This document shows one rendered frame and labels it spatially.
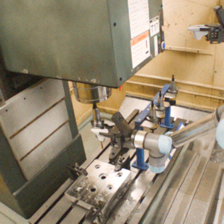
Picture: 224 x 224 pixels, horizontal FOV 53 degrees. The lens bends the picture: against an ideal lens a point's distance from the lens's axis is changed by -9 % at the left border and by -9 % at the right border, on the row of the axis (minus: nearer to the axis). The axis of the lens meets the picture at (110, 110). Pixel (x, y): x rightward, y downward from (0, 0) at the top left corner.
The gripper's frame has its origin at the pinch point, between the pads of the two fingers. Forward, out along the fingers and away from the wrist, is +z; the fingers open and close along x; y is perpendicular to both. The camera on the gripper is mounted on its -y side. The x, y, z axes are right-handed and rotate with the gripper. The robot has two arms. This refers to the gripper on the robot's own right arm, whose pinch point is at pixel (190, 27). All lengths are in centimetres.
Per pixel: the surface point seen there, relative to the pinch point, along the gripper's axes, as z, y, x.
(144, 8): 21.6, -11.8, -14.6
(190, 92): -19, 67, 62
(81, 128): 78, 108, 84
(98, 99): 43, 21, -22
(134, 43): 26.8, -0.9, -23.8
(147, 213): 25, 81, -36
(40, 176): 91, 84, -3
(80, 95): 49, 19, -22
